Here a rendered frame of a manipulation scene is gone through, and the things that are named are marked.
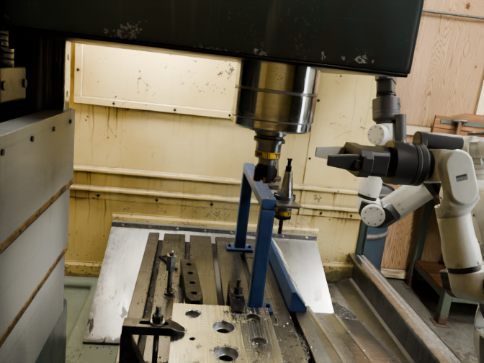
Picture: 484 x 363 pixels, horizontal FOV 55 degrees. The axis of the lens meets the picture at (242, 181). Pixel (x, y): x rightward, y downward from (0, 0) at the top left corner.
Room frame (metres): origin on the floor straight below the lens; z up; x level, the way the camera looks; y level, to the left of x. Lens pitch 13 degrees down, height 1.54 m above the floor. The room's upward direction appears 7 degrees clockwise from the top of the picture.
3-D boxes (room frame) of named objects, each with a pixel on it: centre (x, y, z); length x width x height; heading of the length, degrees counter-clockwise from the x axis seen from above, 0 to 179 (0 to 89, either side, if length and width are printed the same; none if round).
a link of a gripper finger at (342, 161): (0.87, -0.19, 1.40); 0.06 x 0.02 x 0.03; 97
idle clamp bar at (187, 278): (1.20, 0.11, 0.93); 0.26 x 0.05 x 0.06; 12
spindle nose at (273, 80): (0.90, -0.04, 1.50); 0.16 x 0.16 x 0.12
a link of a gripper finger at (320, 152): (0.96, -0.18, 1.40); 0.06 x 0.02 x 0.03; 97
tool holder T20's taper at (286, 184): (1.24, -0.12, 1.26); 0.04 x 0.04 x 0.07
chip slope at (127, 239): (1.54, 0.04, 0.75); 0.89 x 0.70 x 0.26; 97
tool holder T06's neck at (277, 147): (0.90, -0.04, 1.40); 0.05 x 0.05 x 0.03
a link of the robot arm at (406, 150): (0.93, -0.27, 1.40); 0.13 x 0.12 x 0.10; 7
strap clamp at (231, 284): (1.05, -0.02, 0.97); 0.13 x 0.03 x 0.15; 7
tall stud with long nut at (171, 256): (1.21, 0.17, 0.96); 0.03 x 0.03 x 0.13
